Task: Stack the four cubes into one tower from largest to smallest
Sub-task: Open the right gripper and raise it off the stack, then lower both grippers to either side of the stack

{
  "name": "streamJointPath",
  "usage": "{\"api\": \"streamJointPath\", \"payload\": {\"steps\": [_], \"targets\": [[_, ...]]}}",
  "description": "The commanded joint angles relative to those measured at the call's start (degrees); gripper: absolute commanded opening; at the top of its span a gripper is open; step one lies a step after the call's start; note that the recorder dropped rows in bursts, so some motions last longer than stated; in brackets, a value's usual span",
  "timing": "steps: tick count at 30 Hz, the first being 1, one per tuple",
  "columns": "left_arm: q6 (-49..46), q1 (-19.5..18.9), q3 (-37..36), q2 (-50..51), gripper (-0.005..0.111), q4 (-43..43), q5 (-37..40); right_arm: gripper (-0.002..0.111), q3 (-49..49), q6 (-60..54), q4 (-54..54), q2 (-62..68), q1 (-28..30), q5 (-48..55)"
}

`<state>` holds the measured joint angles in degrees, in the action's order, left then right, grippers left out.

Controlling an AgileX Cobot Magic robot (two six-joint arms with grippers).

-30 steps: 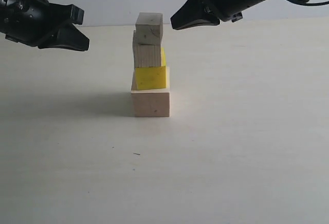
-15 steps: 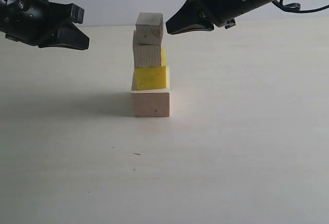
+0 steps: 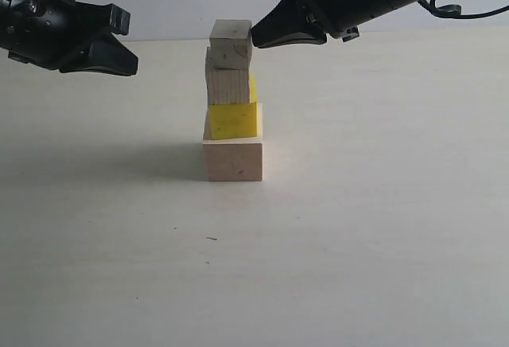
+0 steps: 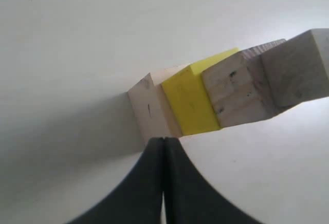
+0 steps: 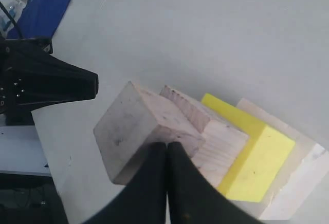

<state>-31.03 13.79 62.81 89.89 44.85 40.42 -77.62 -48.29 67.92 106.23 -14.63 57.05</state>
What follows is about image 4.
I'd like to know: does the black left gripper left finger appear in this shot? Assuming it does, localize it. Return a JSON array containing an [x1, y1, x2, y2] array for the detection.
[[70, 138, 165, 223]]

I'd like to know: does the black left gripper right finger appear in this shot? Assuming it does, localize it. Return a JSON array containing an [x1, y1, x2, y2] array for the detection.
[[163, 138, 259, 223]]

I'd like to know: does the large wooden cube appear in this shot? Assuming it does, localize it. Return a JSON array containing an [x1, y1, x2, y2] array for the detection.
[[127, 64, 187, 144]]

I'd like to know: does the yellow cube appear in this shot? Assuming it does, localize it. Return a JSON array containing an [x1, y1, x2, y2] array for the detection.
[[161, 47, 239, 136]]

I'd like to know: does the medium wooden cube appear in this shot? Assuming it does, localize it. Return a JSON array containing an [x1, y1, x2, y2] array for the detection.
[[202, 39, 285, 128]]

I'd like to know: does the small wooden cube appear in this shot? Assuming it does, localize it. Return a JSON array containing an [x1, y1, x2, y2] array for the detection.
[[261, 28, 328, 111]]

